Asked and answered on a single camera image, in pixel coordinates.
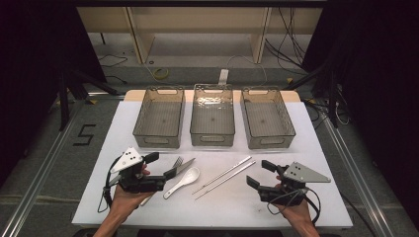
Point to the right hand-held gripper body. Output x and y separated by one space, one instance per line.
306 173

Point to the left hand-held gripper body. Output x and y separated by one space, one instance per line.
126 159

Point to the white ceramic spoon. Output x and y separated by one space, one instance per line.
189 176

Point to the smoky clear plastic bin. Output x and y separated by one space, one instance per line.
212 118
265 118
161 118

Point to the person's right hand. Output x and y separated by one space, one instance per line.
298 212

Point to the person's left hand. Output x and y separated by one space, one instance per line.
126 200

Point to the black metal stand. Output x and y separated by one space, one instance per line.
332 98
63 98

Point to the yellow tape roll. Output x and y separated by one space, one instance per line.
166 76

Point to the white power strip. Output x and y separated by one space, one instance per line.
223 77

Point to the beige wooden shelf unit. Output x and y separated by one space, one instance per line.
197 19

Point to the aluminium floor rail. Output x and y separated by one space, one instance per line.
42 171
353 171

